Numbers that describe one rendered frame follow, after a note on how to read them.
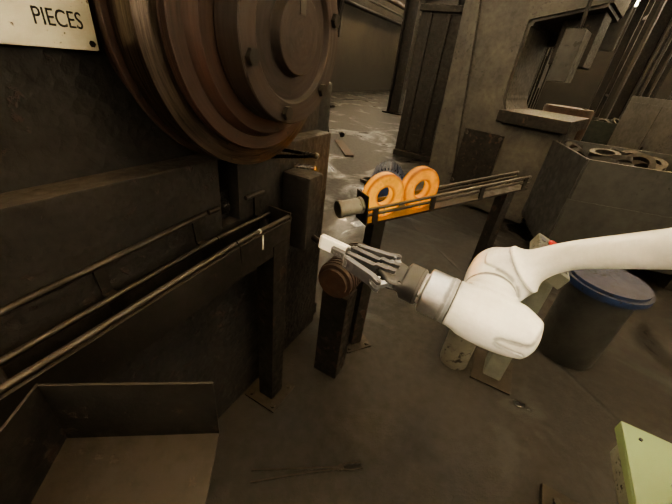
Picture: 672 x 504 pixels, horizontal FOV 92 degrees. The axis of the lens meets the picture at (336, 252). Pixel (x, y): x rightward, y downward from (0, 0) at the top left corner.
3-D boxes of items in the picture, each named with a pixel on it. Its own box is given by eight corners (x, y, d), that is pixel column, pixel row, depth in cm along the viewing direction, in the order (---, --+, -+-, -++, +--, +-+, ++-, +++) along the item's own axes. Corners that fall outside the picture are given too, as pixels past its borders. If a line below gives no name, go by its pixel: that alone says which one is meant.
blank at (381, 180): (362, 174, 106) (367, 178, 104) (401, 168, 112) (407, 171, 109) (359, 217, 115) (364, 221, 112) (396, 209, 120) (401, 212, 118)
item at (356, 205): (333, 214, 111) (334, 197, 107) (356, 209, 114) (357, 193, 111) (341, 221, 106) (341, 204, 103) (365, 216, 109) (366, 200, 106)
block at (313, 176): (277, 242, 105) (279, 169, 93) (292, 233, 111) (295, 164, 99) (305, 253, 101) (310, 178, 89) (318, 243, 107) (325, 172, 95)
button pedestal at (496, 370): (468, 381, 135) (529, 256, 104) (476, 345, 154) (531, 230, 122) (508, 400, 129) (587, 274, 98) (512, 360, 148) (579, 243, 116)
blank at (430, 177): (401, 168, 112) (407, 171, 109) (437, 162, 117) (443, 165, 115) (396, 209, 120) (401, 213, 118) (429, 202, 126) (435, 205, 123)
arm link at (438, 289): (447, 306, 67) (420, 293, 69) (464, 271, 63) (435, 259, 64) (436, 332, 60) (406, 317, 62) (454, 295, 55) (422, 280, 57)
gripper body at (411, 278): (410, 313, 62) (367, 292, 65) (422, 292, 69) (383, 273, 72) (422, 283, 58) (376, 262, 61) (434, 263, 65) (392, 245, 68)
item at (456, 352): (436, 362, 142) (475, 263, 115) (442, 345, 151) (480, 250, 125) (464, 375, 137) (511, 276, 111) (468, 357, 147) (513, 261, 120)
